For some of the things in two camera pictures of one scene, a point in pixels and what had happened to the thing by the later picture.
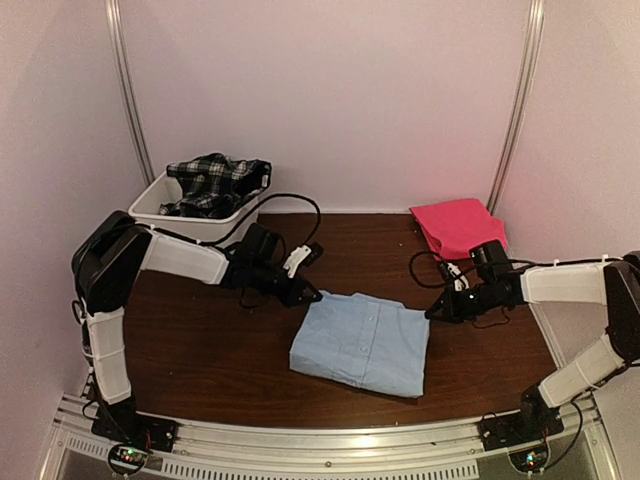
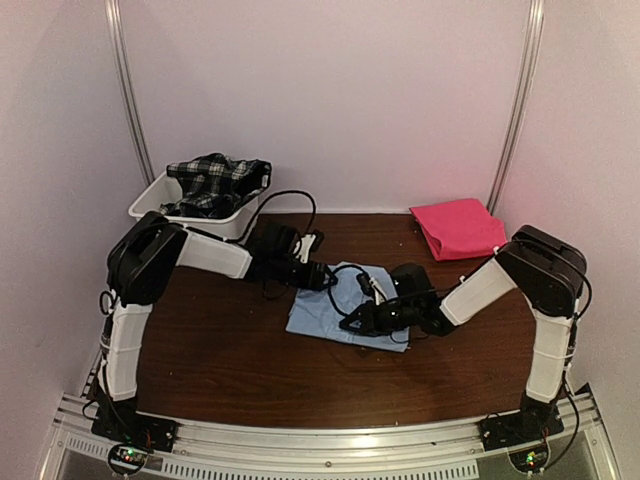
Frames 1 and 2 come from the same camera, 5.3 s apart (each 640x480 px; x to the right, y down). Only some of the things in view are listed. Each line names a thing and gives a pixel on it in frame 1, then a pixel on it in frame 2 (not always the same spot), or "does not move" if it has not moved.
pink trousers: [454, 228] does not move
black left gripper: [292, 296] -> [313, 279]
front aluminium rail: [430, 451] does not move
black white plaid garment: [215, 185] does not move
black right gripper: [451, 313] -> [367, 315]
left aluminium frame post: [119, 65] does not move
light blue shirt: [363, 341] -> [320, 312]
